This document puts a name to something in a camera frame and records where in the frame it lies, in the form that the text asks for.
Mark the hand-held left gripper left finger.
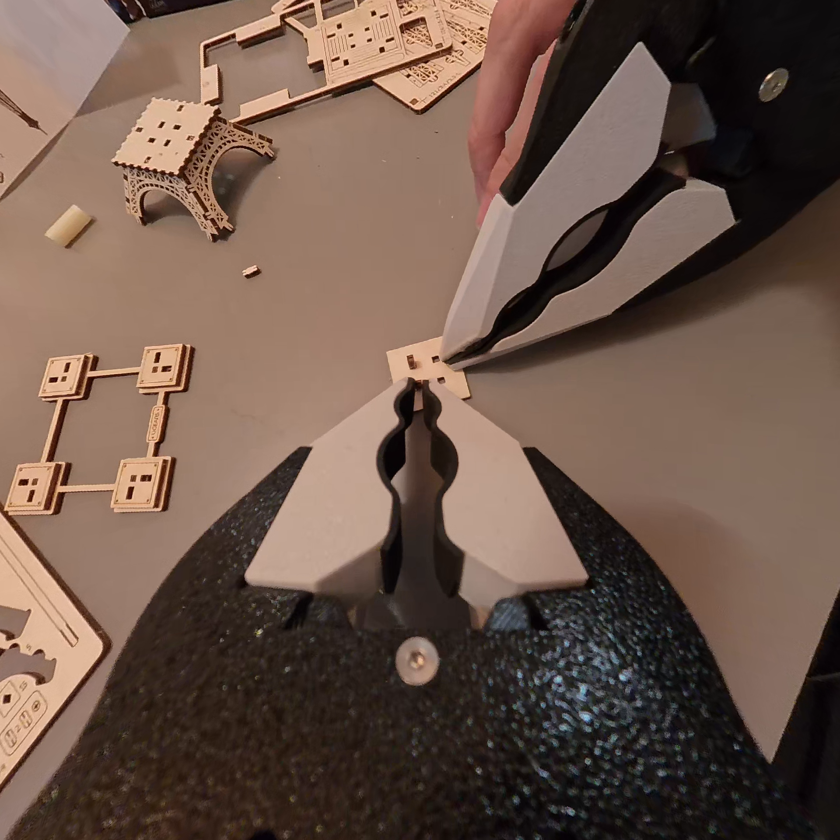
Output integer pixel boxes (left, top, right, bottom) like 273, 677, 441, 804
245, 377, 420, 618

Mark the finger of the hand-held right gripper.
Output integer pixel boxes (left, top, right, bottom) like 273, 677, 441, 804
441, 41, 673, 361
453, 172, 737, 370

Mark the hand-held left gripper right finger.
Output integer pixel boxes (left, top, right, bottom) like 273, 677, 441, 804
422, 381, 589, 630

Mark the small square wooden plate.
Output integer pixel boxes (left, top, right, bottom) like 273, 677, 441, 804
386, 336, 473, 411

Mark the grey desk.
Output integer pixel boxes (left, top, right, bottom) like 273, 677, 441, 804
0, 0, 840, 765

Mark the person's right hand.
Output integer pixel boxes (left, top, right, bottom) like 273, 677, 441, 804
469, 0, 585, 227

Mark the wooden parts sheet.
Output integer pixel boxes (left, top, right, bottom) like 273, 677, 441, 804
373, 0, 500, 114

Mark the wooden arch cutout sheet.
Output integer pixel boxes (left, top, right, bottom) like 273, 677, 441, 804
0, 511, 110, 782

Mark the pale wax block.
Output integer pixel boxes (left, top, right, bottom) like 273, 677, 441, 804
45, 205, 93, 249

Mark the wooden tower base model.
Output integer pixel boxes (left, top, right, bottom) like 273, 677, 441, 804
112, 97, 275, 242

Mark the purple puzzle box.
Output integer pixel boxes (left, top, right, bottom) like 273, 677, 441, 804
121, 0, 280, 22

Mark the paper instruction sheet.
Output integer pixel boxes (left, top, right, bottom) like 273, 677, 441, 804
0, 0, 131, 198

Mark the wooden four-square frame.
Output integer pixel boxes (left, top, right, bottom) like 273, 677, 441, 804
3, 343, 194, 516

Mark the wooden cutout frame sheet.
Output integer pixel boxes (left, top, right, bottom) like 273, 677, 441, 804
199, 0, 455, 127

